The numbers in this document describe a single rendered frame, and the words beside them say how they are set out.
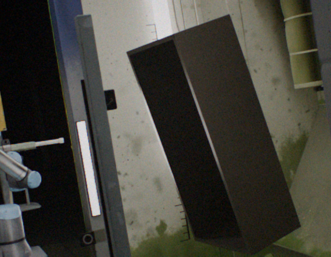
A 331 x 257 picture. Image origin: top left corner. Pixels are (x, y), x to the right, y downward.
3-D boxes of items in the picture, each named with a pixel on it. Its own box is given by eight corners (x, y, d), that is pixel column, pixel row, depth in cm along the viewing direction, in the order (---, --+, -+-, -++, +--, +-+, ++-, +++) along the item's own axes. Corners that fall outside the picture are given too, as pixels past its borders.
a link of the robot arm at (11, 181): (17, 192, 328) (13, 170, 327) (6, 192, 336) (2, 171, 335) (31, 188, 335) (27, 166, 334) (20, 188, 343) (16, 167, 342)
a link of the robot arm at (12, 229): (6, 243, 300) (-1, 209, 299) (-13, 242, 311) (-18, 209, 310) (30, 235, 311) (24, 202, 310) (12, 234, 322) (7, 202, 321)
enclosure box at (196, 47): (239, 216, 377) (175, 33, 361) (301, 226, 323) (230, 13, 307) (194, 240, 362) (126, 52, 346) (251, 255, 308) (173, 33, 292)
